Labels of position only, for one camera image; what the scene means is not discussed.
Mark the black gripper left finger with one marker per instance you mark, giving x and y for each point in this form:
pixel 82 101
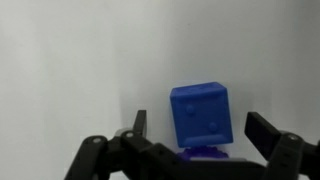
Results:
pixel 110 156

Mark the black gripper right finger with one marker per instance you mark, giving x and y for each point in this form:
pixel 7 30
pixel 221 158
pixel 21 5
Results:
pixel 286 153

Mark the blue cube block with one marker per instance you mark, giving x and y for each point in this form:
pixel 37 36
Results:
pixel 201 115

